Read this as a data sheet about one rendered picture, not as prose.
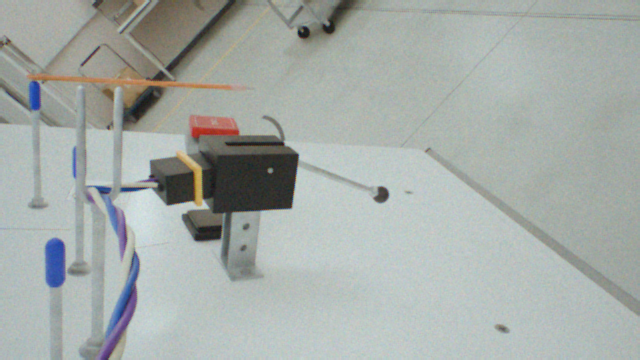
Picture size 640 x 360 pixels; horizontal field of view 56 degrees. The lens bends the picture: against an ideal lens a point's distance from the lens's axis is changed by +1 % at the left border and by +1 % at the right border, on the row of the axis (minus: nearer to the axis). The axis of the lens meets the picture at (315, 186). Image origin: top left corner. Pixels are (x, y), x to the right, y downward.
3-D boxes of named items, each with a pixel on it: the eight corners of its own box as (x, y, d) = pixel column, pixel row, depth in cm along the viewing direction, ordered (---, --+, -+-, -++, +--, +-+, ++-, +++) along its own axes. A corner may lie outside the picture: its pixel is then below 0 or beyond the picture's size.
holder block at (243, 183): (292, 209, 40) (300, 153, 39) (212, 214, 38) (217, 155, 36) (269, 186, 44) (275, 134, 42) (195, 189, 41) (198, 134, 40)
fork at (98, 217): (113, 337, 33) (119, 83, 28) (119, 357, 31) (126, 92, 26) (74, 343, 32) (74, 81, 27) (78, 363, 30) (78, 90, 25)
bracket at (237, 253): (264, 277, 41) (272, 212, 39) (230, 281, 40) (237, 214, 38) (241, 247, 45) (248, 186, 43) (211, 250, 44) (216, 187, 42)
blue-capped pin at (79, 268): (93, 275, 38) (94, 148, 35) (67, 278, 38) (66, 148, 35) (90, 264, 40) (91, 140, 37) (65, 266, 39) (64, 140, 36)
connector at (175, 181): (235, 193, 39) (235, 164, 38) (162, 206, 36) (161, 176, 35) (217, 177, 41) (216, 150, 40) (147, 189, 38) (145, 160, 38)
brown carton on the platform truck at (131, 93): (140, 87, 792) (118, 68, 777) (151, 83, 745) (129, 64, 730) (120, 109, 782) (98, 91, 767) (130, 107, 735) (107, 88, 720)
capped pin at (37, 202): (52, 206, 47) (49, 71, 43) (33, 210, 46) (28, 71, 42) (43, 200, 48) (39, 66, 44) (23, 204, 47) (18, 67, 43)
